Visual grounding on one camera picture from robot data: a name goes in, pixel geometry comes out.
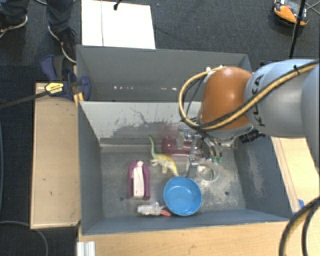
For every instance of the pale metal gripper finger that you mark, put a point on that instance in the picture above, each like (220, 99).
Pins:
(192, 166)
(180, 140)

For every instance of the pink translucent plastic cup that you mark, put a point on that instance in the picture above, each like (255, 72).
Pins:
(170, 146)

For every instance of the clear glass cup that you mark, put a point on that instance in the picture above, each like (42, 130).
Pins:
(208, 172)

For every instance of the yellow-green toy dinosaur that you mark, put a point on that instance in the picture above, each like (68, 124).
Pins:
(166, 162)

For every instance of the blue bowl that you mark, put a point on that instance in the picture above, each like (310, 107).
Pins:
(182, 197)

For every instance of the purple and white spray bottle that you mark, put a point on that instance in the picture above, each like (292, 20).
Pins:
(138, 181)

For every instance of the small white and red toy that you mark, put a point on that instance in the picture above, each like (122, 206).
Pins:
(151, 209)

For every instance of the grey metal bin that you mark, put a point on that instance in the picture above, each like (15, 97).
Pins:
(120, 75)

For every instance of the pale wood flat board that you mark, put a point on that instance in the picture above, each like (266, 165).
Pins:
(55, 160)

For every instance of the person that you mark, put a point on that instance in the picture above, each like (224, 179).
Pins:
(60, 25)

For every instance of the black cylinder on white bracket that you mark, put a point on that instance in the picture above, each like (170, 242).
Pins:
(250, 136)

